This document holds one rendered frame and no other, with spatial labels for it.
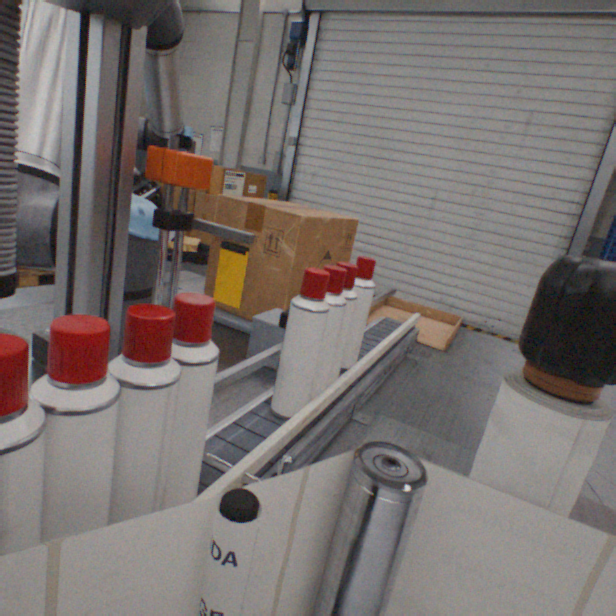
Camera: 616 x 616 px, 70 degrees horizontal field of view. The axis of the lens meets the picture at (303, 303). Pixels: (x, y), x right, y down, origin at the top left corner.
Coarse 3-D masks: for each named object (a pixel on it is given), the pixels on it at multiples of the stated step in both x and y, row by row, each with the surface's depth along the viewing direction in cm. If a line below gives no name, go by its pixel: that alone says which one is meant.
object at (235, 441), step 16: (384, 320) 117; (368, 336) 102; (384, 336) 104; (368, 352) 92; (368, 368) 83; (352, 384) 75; (336, 400) 68; (240, 416) 59; (256, 416) 59; (272, 416) 60; (320, 416) 63; (224, 432) 54; (240, 432) 55; (256, 432) 56; (272, 432) 57; (304, 432) 58; (208, 448) 51; (224, 448) 51; (240, 448) 52; (288, 448) 54; (272, 464) 51; (208, 480) 46
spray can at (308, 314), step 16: (304, 272) 57; (320, 272) 56; (304, 288) 56; (320, 288) 56; (304, 304) 56; (320, 304) 57; (288, 320) 58; (304, 320) 56; (320, 320) 57; (288, 336) 58; (304, 336) 57; (320, 336) 58; (288, 352) 58; (304, 352) 57; (288, 368) 58; (304, 368) 58; (288, 384) 59; (304, 384) 59; (272, 400) 61; (288, 400) 59; (304, 400) 60; (288, 416) 60
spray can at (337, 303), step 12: (336, 276) 60; (336, 288) 61; (336, 300) 61; (336, 312) 61; (336, 324) 62; (324, 336) 62; (336, 336) 63; (324, 348) 62; (324, 360) 63; (324, 372) 64; (324, 384) 65; (312, 396) 64
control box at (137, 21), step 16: (48, 0) 34; (64, 0) 33; (80, 0) 32; (96, 0) 32; (112, 0) 31; (128, 0) 30; (144, 0) 30; (160, 0) 29; (112, 16) 35; (128, 16) 34; (144, 16) 33
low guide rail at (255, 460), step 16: (416, 320) 114; (400, 336) 100; (384, 352) 88; (352, 368) 73; (336, 384) 66; (320, 400) 60; (304, 416) 55; (288, 432) 51; (256, 448) 47; (272, 448) 48; (240, 464) 44; (256, 464) 45; (224, 480) 41; (240, 480) 43; (208, 496) 39
